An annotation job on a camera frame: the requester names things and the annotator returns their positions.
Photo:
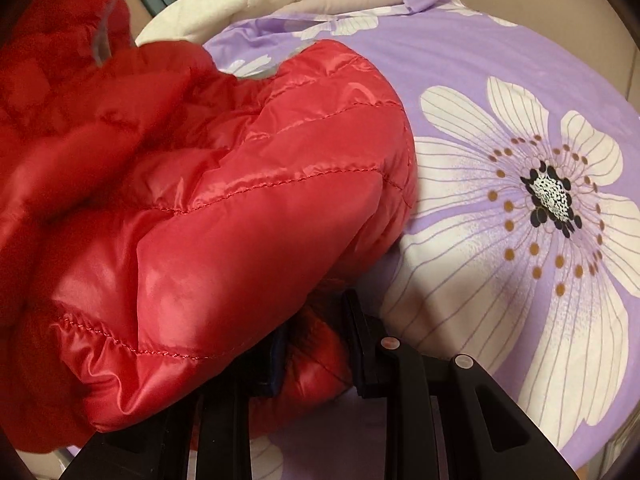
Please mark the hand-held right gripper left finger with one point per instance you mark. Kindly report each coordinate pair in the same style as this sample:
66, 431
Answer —
274, 367

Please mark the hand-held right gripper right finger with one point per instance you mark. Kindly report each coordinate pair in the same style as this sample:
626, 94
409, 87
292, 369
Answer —
356, 330

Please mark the red puffer jacket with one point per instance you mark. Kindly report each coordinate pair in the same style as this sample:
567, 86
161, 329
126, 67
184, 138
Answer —
200, 210

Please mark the purple floral bed sheet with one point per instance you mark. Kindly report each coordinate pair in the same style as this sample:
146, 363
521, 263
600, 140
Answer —
500, 160

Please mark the white plush blanket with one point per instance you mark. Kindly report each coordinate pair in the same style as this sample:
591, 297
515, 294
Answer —
220, 7

